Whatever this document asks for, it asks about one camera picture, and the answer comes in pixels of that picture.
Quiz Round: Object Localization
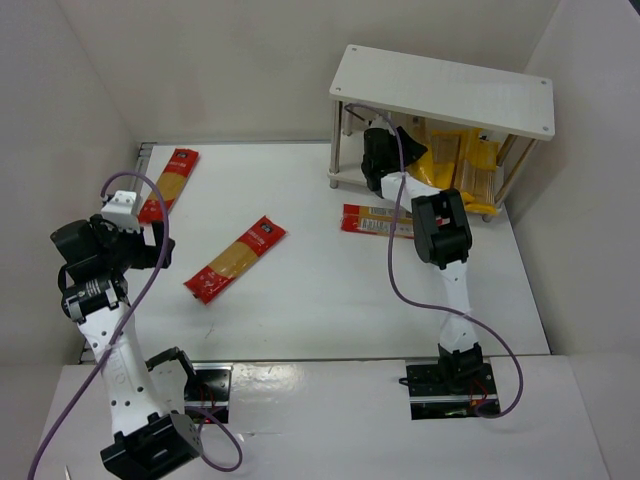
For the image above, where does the yellow spaghetti bag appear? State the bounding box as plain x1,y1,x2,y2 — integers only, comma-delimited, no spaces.
408,116,446,190

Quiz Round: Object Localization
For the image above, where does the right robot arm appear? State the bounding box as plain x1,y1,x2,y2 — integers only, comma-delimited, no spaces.
361,127,483,393

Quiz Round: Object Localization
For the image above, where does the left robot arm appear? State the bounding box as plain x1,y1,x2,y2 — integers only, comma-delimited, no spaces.
51,214,202,479

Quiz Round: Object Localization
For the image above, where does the yellow pasta bag shelf left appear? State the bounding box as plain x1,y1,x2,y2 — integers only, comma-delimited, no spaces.
431,130,463,190

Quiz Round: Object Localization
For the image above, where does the yellow pasta bag shelf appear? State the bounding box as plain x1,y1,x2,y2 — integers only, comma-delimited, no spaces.
431,130,463,190
453,129,500,217

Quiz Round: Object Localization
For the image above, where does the red orange pasta box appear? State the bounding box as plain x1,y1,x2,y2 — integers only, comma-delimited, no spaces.
341,204,414,239

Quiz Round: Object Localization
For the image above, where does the yellow pasta bag shelf right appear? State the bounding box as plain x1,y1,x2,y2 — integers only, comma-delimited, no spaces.
453,129,500,217

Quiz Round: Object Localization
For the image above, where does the white two-tier shelf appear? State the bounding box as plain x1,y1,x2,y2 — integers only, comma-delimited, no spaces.
328,45,555,208

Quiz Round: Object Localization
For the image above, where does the red spaghetti bag far left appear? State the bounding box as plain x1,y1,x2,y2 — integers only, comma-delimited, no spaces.
138,149,199,224

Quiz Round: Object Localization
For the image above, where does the red spaghetti bag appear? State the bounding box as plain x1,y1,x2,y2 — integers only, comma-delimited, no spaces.
138,149,199,224
184,216,287,305

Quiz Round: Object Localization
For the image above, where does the red spaghetti bag centre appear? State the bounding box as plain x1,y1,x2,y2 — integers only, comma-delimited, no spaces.
184,216,287,305

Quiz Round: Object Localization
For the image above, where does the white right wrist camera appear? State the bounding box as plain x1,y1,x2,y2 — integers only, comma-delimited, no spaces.
369,113,388,129

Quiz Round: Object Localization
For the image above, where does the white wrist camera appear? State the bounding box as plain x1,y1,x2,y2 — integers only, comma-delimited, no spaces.
369,113,388,129
100,190,140,233

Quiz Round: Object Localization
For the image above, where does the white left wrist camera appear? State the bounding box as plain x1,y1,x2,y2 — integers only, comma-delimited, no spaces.
100,190,140,233

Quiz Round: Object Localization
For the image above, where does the aluminium table edge rail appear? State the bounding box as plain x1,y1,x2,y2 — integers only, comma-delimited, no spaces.
130,142,156,193

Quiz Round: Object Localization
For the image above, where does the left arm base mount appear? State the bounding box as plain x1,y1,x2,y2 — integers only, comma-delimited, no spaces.
184,363,232,424

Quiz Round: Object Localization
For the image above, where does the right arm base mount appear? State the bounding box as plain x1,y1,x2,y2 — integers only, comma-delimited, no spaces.
398,360,501,420

